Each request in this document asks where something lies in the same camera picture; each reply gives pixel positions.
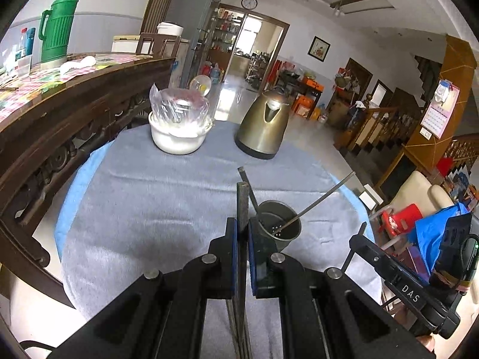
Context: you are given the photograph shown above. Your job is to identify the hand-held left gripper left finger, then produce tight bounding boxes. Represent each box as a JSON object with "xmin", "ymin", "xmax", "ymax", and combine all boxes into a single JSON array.
[{"xmin": 48, "ymin": 217, "xmax": 238, "ymax": 359}]

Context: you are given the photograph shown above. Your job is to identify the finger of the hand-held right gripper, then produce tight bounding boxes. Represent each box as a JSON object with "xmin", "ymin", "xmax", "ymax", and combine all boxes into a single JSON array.
[{"xmin": 349, "ymin": 234, "xmax": 396, "ymax": 282}]

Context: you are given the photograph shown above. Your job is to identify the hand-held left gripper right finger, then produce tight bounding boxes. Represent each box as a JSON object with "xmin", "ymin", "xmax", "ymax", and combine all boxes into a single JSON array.
[{"xmin": 247, "ymin": 217, "xmax": 436, "ymax": 359}]

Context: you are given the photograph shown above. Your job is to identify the grey metal chopstick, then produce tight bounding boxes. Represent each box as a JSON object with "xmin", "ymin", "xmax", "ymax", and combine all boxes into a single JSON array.
[
  {"xmin": 238, "ymin": 167, "xmax": 264, "ymax": 219},
  {"xmin": 279, "ymin": 172, "xmax": 356, "ymax": 234},
  {"xmin": 342, "ymin": 222, "xmax": 368, "ymax": 272},
  {"xmin": 228, "ymin": 181, "xmax": 251, "ymax": 359}
]

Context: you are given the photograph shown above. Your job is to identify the grey metal utensil holder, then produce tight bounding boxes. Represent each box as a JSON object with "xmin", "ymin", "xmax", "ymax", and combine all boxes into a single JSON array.
[{"xmin": 258, "ymin": 201, "xmax": 302, "ymax": 253}]

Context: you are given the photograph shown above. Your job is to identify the red plastic stool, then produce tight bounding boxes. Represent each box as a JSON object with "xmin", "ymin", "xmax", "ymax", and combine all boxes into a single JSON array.
[{"xmin": 380, "ymin": 204, "xmax": 423, "ymax": 240}]

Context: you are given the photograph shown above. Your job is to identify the blue bag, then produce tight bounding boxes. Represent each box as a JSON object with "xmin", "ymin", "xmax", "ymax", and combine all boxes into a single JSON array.
[{"xmin": 408, "ymin": 202, "xmax": 472, "ymax": 273}]

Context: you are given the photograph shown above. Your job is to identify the cream armchair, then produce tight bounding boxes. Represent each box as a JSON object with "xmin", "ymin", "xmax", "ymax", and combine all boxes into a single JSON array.
[{"xmin": 383, "ymin": 171, "xmax": 455, "ymax": 225}]

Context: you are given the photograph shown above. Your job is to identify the grey fleece tablecloth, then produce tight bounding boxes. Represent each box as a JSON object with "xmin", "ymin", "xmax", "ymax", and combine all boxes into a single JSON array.
[{"xmin": 60, "ymin": 120, "xmax": 384, "ymax": 359}]

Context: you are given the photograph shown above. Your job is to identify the bronze electric kettle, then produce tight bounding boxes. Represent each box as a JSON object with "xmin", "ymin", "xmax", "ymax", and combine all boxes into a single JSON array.
[{"xmin": 234, "ymin": 87, "xmax": 289, "ymax": 159}]

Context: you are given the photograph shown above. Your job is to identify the white bowl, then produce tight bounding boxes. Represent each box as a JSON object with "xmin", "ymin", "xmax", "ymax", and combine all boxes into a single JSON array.
[{"xmin": 148, "ymin": 110, "xmax": 214, "ymax": 155}]

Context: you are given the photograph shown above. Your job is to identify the wooden stair railing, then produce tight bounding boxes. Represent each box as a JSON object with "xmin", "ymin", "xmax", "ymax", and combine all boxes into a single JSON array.
[{"xmin": 335, "ymin": 95, "xmax": 425, "ymax": 154}]

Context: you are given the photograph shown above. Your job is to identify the clear plastic bag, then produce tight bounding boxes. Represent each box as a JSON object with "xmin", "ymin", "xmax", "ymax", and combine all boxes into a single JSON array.
[{"xmin": 149, "ymin": 84, "xmax": 212, "ymax": 128}]

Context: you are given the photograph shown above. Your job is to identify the blue table cover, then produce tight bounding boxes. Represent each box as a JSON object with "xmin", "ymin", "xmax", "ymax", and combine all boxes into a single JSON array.
[{"xmin": 54, "ymin": 140, "xmax": 377, "ymax": 249}]

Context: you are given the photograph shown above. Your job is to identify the dark carved wooden table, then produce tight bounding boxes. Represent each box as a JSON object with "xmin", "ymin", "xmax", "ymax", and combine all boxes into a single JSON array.
[{"xmin": 0, "ymin": 54, "xmax": 176, "ymax": 309}]

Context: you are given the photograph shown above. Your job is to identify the wooden chair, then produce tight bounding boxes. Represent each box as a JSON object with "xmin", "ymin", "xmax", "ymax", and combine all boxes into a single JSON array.
[{"xmin": 135, "ymin": 32, "xmax": 181, "ymax": 58}]

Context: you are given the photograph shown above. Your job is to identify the white rice cooker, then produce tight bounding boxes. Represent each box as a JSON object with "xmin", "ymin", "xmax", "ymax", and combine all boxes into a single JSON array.
[{"xmin": 156, "ymin": 22, "xmax": 184, "ymax": 38}]

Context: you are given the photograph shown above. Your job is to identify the cream box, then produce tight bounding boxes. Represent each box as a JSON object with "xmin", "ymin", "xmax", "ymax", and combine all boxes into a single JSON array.
[{"xmin": 111, "ymin": 34, "xmax": 141, "ymax": 54}]

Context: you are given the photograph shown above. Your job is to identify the grey refrigerator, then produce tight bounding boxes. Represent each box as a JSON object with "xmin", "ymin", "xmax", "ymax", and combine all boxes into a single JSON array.
[{"xmin": 165, "ymin": 0, "xmax": 221, "ymax": 88}]

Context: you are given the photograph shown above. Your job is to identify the white rag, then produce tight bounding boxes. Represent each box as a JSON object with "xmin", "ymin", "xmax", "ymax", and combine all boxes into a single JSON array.
[{"xmin": 61, "ymin": 55, "xmax": 97, "ymax": 73}]

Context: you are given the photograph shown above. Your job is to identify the checked tablecloth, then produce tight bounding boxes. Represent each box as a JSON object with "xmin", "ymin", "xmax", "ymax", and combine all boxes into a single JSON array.
[{"xmin": 0, "ymin": 53, "xmax": 165, "ymax": 120}]

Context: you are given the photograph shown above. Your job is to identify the green thermos jug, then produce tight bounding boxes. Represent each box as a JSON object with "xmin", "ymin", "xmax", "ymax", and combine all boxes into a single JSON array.
[{"xmin": 38, "ymin": 0, "xmax": 80, "ymax": 69}]

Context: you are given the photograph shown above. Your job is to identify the clear plastic water bottle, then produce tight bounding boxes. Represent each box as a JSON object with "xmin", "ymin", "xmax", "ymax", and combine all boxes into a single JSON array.
[{"xmin": 15, "ymin": 27, "xmax": 36, "ymax": 74}]

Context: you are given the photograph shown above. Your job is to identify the wall calendar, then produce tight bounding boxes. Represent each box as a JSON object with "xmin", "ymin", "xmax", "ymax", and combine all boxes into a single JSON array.
[{"xmin": 420, "ymin": 80, "xmax": 460, "ymax": 139}]

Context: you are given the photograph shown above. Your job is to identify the framed wall picture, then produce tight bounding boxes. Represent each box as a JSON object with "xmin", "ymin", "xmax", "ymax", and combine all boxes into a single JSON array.
[{"xmin": 307, "ymin": 36, "xmax": 331, "ymax": 62}]

